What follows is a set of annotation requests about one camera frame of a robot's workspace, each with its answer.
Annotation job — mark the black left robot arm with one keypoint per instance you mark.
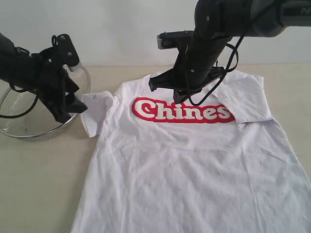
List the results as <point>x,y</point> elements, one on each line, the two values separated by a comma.
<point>18,69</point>

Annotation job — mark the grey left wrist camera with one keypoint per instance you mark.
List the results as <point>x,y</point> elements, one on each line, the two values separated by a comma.
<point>62,52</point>

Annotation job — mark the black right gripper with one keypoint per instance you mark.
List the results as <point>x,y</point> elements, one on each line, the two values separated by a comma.
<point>193,70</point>

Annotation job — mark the round metal mesh basket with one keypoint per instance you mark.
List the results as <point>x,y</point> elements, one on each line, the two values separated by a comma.
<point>39,124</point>

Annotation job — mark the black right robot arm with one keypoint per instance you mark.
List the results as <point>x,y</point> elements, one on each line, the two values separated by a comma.
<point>216,23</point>

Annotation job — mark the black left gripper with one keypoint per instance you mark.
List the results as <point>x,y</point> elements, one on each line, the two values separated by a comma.
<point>56,90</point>

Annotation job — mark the white t-shirt red lettering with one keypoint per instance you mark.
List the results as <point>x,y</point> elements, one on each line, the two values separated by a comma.
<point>225,166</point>

